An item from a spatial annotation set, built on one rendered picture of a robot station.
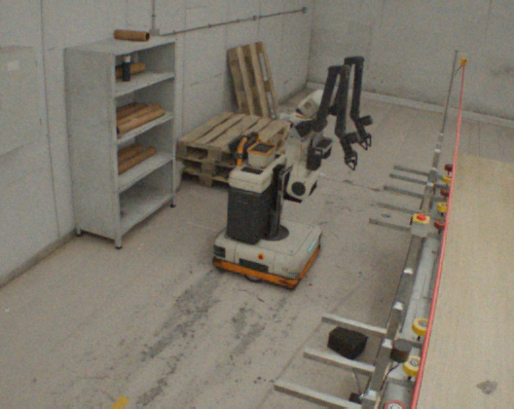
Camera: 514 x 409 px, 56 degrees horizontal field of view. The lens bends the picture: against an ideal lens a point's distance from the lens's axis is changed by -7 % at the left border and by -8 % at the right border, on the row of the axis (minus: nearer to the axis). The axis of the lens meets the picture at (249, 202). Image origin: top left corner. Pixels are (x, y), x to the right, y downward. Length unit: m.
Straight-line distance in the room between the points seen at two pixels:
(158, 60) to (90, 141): 1.00
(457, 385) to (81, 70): 3.12
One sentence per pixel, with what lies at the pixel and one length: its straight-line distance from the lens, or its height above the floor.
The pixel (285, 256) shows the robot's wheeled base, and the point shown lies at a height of 0.28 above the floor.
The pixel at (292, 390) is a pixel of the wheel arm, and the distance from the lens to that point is 1.83.
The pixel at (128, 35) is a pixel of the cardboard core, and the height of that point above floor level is 1.59.
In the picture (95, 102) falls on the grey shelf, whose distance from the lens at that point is 3.84.
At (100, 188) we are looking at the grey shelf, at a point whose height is 0.50.
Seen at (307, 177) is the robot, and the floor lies 0.81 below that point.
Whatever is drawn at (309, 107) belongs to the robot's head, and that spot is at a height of 1.30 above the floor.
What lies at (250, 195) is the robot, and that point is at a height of 0.67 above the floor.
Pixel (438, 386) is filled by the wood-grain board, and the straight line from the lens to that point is 1.92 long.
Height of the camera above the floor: 2.17
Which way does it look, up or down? 26 degrees down
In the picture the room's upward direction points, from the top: 4 degrees clockwise
